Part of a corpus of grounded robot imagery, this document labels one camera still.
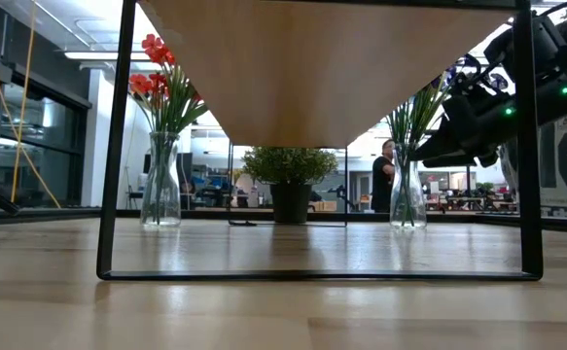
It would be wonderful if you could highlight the clear glass vase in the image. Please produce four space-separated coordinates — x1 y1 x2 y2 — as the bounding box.
389 143 429 229
139 130 183 228

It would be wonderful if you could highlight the white linear ceiling light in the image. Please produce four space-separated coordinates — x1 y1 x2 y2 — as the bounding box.
63 51 151 62

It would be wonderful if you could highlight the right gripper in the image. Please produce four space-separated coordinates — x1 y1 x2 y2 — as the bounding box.
410 91 506 169

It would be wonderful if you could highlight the red artificial flower stem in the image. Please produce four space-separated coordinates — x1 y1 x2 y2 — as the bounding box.
127 71 180 225
140 33 195 225

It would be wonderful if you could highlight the purple artificial flower stem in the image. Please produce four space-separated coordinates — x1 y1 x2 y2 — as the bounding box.
408 65 459 228

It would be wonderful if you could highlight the green potted plant black pot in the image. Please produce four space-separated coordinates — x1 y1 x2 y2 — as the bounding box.
241 146 339 225

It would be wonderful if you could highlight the wooden shelf black metal frame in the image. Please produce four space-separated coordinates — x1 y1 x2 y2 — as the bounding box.
96 0 543 282

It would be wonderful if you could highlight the black aluminium rig frame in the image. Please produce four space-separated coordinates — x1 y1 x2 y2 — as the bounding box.
0 177 567 232

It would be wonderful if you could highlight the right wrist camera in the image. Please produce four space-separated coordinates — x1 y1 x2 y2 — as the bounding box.
482 26 530 84

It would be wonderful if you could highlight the yellow extension cable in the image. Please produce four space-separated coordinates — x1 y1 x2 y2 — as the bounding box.
0 0 63 209
10 0 36 201

